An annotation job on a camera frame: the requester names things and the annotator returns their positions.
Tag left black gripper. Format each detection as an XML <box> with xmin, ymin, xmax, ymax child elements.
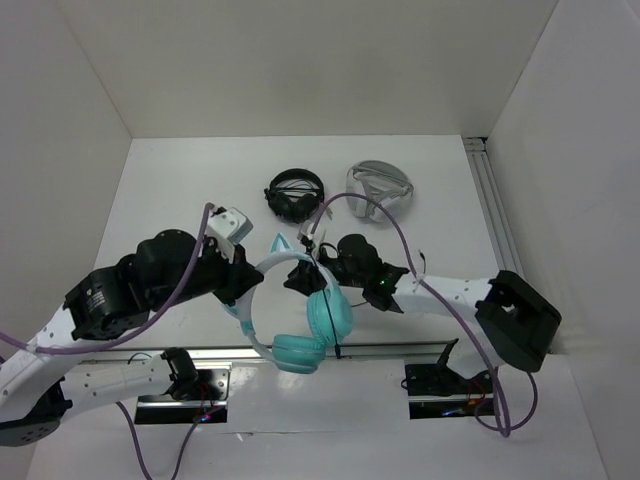
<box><xmin>149</xmin><ymin>235</ymin><xmax>264</xmax><ymax>312</ymax></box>

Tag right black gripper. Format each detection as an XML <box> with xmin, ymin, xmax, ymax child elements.
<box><xmin>283</xmin><ymin>243</ymin><xmax>366</xmax><ymax>298</ymax></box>

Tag thin black headphone cable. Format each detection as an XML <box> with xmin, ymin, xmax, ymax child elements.
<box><xmin>299</xmin><ymin>239</ymin><xmax>429</xmax><ymax>360</ymax></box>

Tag teal cat ear headphones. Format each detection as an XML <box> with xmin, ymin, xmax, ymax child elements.
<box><xmin>225</xmin><ymin>234</ymin><xmax>354</xmax><ymax>375</ymax></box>

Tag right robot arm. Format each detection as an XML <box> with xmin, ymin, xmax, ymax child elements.
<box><xmin>299</xmin><ymin>234</ymin><xmax>562</xmax><ymax>392</ymax></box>

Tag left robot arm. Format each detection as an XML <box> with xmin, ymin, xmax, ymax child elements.
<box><xmin>1</xmin><ymin>230</ymin><xmax>264</xmax><ymax>447</ymax></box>

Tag black headphones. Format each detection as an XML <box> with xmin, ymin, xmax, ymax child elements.
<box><xmin>264</xmin><ymin>168</ymin><xmax>325</xmax><ymax>224</ymax></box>

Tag white grey headphones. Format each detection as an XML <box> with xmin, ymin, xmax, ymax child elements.
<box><xmin>345</xmin><ymin>160</ymin><xmax>414</xmax><ymax>223</ymax></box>

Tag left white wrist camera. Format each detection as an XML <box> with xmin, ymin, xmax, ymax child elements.
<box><xmin>205</xmin><ymin>207</ymin><xmax>253</xmax><ymax>263</ymax></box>

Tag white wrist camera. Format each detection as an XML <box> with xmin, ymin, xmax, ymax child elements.
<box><xmin>297</xmin><ymin>220</ymin><xmax>326</xmax><ymax>252</ymax></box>
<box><xmin>205</xmin><ymin>207</ymin><xmax>253</xmax><ymax>263</ymax></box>

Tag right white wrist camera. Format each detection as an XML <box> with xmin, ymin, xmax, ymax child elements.
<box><xmin>297</xmin><ymin>220</ymin><xmax>326</xmax><ymax>252</ymax></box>

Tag front aluminium rail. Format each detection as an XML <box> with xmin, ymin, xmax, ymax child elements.
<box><xmin>74</xmin><ymin>339</ymin><xmax>459</xmax><ymax>364</ymax></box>

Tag aluminium rail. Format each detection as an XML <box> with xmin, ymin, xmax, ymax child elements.
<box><xmin>74</xmin><ymin>339</ymin><xmax>459</xmax><ymax>364</ymax></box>
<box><xmin>462</xmin><ymin>137</ymin><xmax>524</xmax><ymax>274</ymax></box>

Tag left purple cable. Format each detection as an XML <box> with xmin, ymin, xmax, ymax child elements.
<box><xmin>0</xmin><ymin>202</ymin><xmax>224</xmax><ymax>480</ymax></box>

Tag purple cable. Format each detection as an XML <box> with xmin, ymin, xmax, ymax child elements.
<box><xmin>0</xmin><ymin>202</ymin><xmax>224</xmax><ymax>480</ymax></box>
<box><xmin>309</xmin><ymin>192</ymin><xmax>539</xmax><ymax>439</ymax></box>

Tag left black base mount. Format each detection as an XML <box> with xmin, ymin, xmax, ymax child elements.
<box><xmin>134</xmin><ymin>364</ymin><xmax>231</xmax><ymax>425</ymax></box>

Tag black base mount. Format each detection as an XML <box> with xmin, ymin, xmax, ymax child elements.
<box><xmin>134</xmin><ymin>364</ymin><xmax>231</xmax><ymax>425</ymax></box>
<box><xmin>401</xmin><ymin>363</ymin><xmax>494</xmax><ymax>420</ymax></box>

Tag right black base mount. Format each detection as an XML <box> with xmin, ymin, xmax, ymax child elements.
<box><xmin>401</xmin><ymin>363</ymin><xmax>494</xmax><ymax>420</ymax></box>

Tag right side aluminium rail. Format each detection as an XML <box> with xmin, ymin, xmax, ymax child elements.
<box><xmin>462</xmin><ymin>137</ymin><xmax>524</xmax><ymax>274</ymax></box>

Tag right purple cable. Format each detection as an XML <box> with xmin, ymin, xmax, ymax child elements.
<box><xmin>309</xmin><ymin>192</ymin><xmax>539</xmax><ymax>439</ymax></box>

